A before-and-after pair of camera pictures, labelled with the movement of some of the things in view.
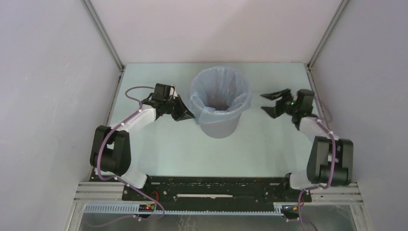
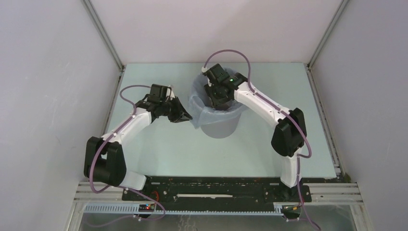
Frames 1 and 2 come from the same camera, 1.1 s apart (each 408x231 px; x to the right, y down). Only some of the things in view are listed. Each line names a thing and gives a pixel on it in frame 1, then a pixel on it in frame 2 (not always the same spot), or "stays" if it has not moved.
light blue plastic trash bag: [219, 93] stays
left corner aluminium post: [98, 23] stays
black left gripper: [184, 113] stays
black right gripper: [274, 111] -> [214, 102]
